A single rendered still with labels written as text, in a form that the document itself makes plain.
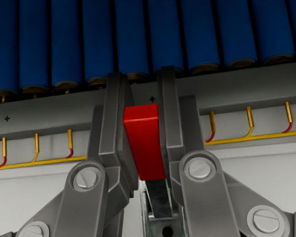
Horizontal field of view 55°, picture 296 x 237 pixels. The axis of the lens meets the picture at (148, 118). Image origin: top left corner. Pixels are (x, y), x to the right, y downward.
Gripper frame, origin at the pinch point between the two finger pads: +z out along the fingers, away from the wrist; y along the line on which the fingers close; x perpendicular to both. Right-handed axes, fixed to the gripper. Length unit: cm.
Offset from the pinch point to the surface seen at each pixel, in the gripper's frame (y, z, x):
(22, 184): -8.7, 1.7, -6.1
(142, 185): -1.2, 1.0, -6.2
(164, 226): -0.2, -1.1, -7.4
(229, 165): 3.8, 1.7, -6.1
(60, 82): -5.4, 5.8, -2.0
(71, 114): -4.5, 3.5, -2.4
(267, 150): 5.9, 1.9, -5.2
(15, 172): -8.8, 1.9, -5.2
